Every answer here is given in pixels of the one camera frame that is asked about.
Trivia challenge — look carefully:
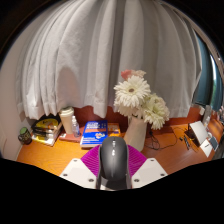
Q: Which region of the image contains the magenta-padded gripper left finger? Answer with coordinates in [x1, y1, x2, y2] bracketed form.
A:
[59, 144, 102, 190]

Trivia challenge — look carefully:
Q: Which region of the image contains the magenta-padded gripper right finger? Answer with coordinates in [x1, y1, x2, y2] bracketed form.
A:
[127, 144, 168, 190]

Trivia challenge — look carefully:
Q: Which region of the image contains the black computer mouse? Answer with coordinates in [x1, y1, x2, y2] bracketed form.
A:
[95, 135, 133, 191]

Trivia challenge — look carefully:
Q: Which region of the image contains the red flat book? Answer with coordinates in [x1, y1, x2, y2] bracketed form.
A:
[59, 132, 83, 144]

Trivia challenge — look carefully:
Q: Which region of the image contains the white ceramic vase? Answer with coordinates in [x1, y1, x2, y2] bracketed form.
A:
[123, 114, 148, 153]

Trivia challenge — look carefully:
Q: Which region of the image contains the blue cover book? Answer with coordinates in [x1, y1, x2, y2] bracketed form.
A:
[79, 120, 109, 149]

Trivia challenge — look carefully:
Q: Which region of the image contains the clear spray bottle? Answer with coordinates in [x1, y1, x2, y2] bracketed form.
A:
[71, 115, 81, 138]

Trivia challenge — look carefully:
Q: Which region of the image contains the yellow and white book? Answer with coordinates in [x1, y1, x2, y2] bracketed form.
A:
[30, 133, 63, 147]

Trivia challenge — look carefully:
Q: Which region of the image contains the thick black book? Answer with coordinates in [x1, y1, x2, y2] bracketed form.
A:
[31, 129, 63, 139]

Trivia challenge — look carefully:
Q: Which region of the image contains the cream tumbler with lid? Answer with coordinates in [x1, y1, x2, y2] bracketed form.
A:
[58, 106, 75, 135]

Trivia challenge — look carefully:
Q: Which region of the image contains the thin black book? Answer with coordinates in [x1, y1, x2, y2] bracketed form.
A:
[31, 125, 62, 135]

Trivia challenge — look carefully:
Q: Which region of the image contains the yellow cover book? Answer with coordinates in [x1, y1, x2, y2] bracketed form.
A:
[33, 114, 62, 131]

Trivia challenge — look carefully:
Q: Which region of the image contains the white flat electronic device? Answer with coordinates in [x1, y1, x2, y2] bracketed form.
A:
[187, 120, 210, 148]

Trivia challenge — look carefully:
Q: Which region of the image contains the dark green-lined mug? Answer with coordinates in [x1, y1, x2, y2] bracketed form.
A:
[17, 126, 33, 146]

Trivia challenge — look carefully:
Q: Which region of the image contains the white daisy flower bunch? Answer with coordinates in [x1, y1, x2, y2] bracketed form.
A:
[113, 69, 171, 131]

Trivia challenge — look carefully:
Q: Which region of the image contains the white pleated curtain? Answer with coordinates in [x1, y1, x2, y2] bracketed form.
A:
[14, 0, 203, 120]

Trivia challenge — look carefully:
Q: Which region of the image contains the black cable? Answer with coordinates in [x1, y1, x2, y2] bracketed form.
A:
[145, 125, 188, 152]

